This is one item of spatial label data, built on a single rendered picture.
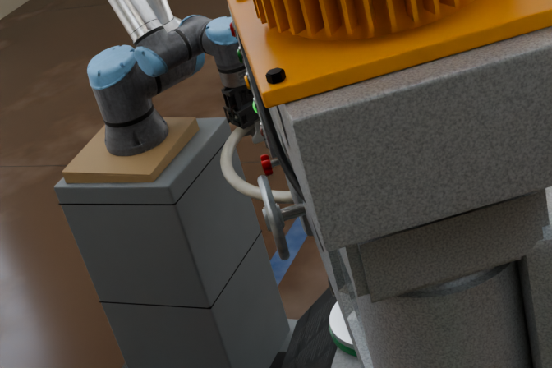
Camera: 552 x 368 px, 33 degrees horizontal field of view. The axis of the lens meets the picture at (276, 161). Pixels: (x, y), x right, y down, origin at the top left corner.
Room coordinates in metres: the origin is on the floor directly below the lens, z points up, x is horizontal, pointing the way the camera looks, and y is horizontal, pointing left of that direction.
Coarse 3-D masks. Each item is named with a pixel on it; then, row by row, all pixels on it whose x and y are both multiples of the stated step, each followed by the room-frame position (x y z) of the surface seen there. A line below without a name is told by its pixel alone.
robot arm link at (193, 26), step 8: (192, 16) 2.44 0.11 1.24; (200, 16) 2.44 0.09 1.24; (184, 24) 2.41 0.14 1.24; (192, 24) 2.40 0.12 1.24; (200, 24) 2.38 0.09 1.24; (184, 32) 2.37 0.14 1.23; (192, 32) 2.37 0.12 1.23; (200, 32) 2.36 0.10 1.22; (192, 40) 2.36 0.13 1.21; (200, 40) 2.35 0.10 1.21; (192, 48) 2.35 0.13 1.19; (200, 48) 2.36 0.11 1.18; (192, 56) 2.36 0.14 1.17
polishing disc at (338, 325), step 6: (336, 306) 1.56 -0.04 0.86; (336, 312) 1.54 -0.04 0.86; (330, 318) 1.53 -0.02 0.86; (336, 318) 1.52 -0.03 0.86; (342, 318) 1.52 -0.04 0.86; (330, 324) 1.51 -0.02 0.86; (336, 324) 1.50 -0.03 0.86; (342, 324) 1.50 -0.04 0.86; (336, 330) 1.48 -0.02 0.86; (342, 330) 1.48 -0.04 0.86; (336, 336) 1.47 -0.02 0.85; (342, 336) 1.46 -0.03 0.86; (348, 336) 1.46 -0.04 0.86; (342, 342) 1.45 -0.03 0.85; (348, 342) 1.44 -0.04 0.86; (354, 348) 1.43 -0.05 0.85
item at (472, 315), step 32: (448, 288) 0.76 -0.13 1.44; (480, 288) 0.75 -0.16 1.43; (512, 288) 0.77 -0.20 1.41; (384, 320) 0.79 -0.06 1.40; (416, 320) 0.76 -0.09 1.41; (448, 320) 0.75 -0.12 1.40; (480, 320) 0.75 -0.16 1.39; (512, 320) 0.77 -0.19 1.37; (384, 352) 0.80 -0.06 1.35; (416, 352) 0.77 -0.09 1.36; (448, 352) 0.75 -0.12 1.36; (480, 352) 0.75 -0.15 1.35; (512, 352) 0.76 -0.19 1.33
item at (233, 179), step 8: (256, 120) 2.33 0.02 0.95; (240, 128) 2.29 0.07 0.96; (248, 128) 2.30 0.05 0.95; (232, 136) 2.26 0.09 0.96; (240, 136) 2.27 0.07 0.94; (224, 144) 2.24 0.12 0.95; (232, 144) 2.23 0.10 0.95; (224, 152) 2.19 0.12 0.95; (232, 152) 2.21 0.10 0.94; (224, 160) 2.16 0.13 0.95; (224, 168) 2.12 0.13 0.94; (232, 168) 2.12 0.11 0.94; (224, 176) 2.10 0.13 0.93; (232, 176) 2.08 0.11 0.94; (232, 184) 2.06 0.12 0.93; (240, 184) 2.03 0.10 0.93; (248, 184) 2.02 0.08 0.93; (248, 192) 2.00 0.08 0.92; (256, 192) 1.98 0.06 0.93; (272, 192) 1.96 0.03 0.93; (280, 192) 1.95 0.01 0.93; (288, 192) 1.94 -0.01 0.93; (280, 200) 1.94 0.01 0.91; (288, 200) 1.93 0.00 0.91
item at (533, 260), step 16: (544, 240) 0.75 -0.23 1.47; (528, 256) 0.75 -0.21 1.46; (544, 256) 0.74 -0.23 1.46; (528, 272) 0.75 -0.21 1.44; (544, 272) 0.74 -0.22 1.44; (528, 288) 0.75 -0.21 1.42; (544, 288) 0.74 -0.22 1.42; (528, 304) 0.76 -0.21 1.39; (544, 304) 0.74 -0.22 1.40; (528, 320) 0.76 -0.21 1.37; (544, 320) 0.74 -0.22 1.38; (528, 336) 0.78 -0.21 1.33; (544, 336) 0.75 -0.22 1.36; (544, 352) 0.75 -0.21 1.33
